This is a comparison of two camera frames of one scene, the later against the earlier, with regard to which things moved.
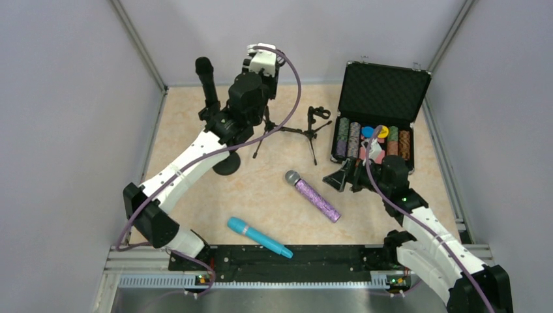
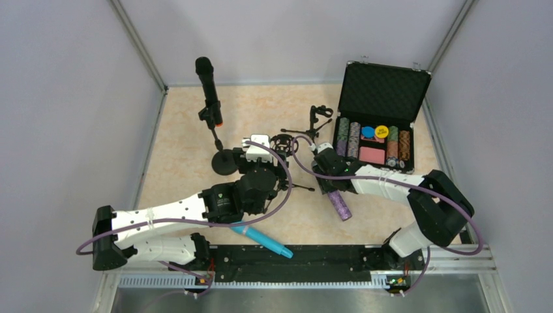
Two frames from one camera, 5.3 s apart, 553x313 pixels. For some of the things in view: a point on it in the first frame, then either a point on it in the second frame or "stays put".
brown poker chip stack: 404,143 stays put
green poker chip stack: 392,141 stays put
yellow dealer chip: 384,132 stays put
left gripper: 268,81 to 279,170
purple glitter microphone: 293,177 to 339,205
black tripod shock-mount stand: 270,126 to 285,145
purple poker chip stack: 343,137 stays put
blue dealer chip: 368,132 stays put
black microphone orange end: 204,68 stays put
